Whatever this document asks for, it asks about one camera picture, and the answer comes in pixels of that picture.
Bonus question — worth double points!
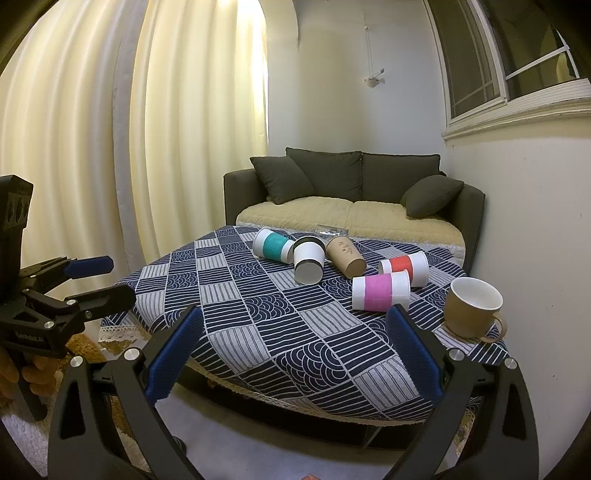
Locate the black and white paper cup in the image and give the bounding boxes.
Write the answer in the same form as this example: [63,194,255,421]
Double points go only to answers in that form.
[294,236,325,285]

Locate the pink and white paper cup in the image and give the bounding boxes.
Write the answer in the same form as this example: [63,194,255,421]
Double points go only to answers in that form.
[352,270,411,312]

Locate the red and white paper cup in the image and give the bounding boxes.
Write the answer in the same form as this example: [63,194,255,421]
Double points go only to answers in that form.
[378,251,430,288]

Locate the teal and white paper cup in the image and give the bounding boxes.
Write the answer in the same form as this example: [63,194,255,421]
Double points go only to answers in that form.
[252,228,294,264]

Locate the brown kraft paper cup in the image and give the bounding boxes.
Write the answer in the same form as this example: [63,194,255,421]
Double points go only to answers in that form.
[327,236,367,279]

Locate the person's left hand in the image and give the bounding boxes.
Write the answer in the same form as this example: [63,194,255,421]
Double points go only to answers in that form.
[0,349,58,400]

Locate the brown ceramic mug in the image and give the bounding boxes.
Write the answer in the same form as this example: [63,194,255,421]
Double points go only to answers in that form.
[444,277,508,343]

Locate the cream curtain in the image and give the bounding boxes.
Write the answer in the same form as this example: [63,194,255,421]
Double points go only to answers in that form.
[1,1,267,297]

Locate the navy patterned tablecloth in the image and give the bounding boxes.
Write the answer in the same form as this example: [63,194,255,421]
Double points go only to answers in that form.
[98,224,509,423]

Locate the cream sofa seat cover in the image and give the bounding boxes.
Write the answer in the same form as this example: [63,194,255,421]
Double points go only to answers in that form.
[236,196,466,257]

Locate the left dark throw pillow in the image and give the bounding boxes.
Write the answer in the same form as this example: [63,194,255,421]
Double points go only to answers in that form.
[250,156,315,205]

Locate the dark throw pillow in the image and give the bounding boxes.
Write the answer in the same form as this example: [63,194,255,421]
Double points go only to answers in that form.
[401,175,464,219]
[250,156,315,205]

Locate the right dark throw pillow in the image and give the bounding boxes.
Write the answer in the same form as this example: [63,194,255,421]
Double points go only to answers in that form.
[401,175,464,219]

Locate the clear plastic wrapper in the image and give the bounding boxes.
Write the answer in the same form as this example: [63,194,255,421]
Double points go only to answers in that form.
[315,225,349,236]

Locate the dark green sofa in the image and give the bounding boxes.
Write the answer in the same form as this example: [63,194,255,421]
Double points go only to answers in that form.
[223,147,486,272]

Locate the hanging white bird ornament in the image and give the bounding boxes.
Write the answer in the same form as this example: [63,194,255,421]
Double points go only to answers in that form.
[363,14,385,88]

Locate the white framed window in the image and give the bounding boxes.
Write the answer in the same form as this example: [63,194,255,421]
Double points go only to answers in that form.
[425,1,590,140]

